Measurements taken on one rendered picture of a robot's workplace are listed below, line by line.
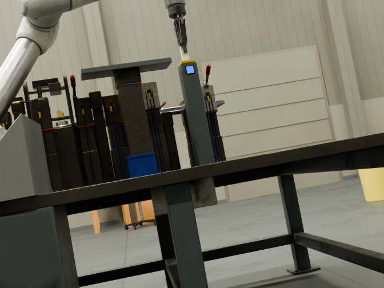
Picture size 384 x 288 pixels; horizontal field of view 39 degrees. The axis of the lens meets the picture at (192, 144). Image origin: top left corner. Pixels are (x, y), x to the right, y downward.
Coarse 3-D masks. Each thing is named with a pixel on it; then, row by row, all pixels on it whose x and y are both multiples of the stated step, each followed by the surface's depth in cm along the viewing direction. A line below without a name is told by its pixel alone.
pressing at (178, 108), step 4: (220, 100) 258; (220, 104) 268; (168, 108) 252; (172, 108) 252; (176, 108) 252; (180, 108) 253; (184, 108) 253; (160, 112) 251; (164, 112) 262; (172, 112) 268; (176, 112) 270; (180, 112) 271; (68, 124) 243; (76, 124) 242; (56, 128) 245
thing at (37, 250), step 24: (0, 216) 159; (24, 216) 159; (48, 216) 160; (0, 240) 158; (24, 240) 159; (48, 240) 160; (0, 264) 158; (24, 264) 158; (48, 264) 159; (72, 264) 180
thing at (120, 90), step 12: (120, 72) 220; (132, 72) 221; (120, 84) 220; (132, 84) 221; (120, 96) 220; (132, 96) 220; (132, 108) 220; (144, 108) 221; (132, 120) 220; (144, 120) 221; (132, 132) 219; (144, 132) 220; (132, 144) 219; (144, 144) 220
